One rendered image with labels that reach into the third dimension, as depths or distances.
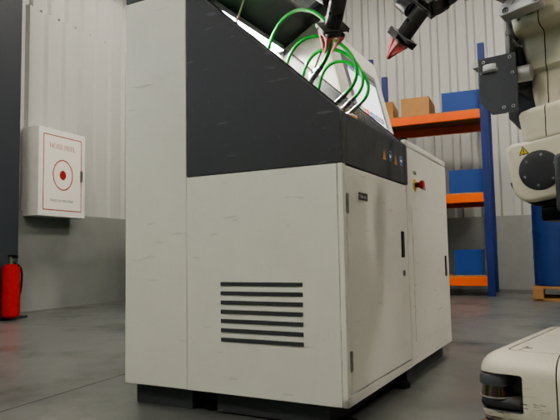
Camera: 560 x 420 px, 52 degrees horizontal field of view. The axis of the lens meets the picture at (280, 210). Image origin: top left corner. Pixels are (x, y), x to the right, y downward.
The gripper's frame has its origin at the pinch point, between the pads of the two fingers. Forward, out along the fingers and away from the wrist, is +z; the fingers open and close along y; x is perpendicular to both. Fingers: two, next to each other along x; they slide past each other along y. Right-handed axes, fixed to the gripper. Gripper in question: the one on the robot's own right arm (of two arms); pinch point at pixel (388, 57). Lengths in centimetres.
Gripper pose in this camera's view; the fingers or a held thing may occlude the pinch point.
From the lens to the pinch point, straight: 220.4
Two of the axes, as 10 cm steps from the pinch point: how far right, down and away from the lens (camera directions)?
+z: -5.1, 7.3, 4.6
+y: -4.9, -6.9, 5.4
